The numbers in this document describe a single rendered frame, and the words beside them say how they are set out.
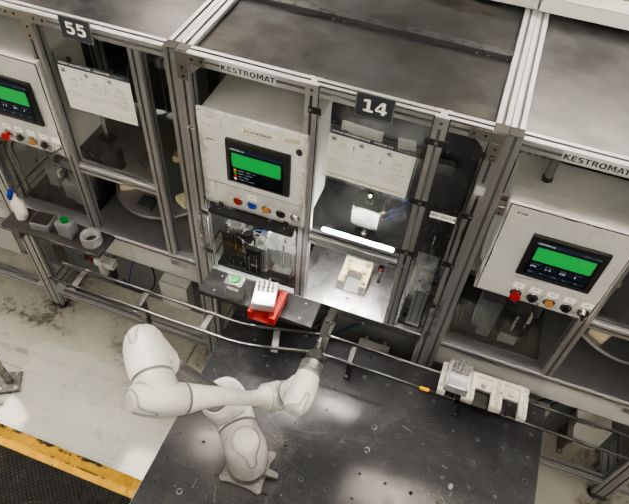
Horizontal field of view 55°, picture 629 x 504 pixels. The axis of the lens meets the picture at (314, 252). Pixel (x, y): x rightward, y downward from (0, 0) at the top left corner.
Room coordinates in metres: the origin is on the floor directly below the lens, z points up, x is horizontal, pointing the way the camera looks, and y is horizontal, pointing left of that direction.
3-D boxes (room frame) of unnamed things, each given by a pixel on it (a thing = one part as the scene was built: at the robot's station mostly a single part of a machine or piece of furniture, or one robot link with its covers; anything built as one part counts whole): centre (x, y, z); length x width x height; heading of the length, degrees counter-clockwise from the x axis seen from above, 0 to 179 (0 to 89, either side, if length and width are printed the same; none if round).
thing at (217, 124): (1.76, 0.22, 1.60); 0.42 x 0.29 x 0.46; 74
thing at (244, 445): (0.90, 0.20, 0.85); 0.18 x 0.16 x 0.22; 26
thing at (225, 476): (0.89, 0.18, 0.71); 0.22 x 0.18 x 0.06; 74
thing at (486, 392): (1.22, -0.75, 0.84); 0.36 x 0.14 x 0.10; 74
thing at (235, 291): (1.58, 0.33, 0.97); 0.08 x 0.08 x 0.12; 74
